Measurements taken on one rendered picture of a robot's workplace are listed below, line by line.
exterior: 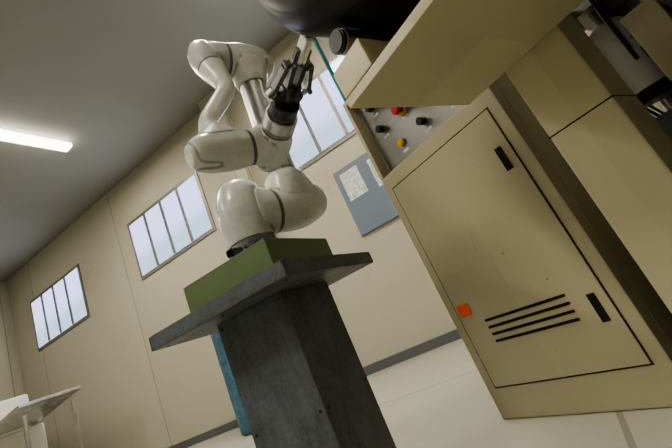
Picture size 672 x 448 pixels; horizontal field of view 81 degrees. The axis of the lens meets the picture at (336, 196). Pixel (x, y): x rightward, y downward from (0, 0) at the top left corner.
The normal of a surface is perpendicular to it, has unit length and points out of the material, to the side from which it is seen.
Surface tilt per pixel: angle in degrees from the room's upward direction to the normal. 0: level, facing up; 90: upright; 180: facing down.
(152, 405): 90
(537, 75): 90
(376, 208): 90
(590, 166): 90
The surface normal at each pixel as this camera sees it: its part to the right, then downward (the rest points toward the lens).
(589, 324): -0.79, 0.15
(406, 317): -0.47, -0.09
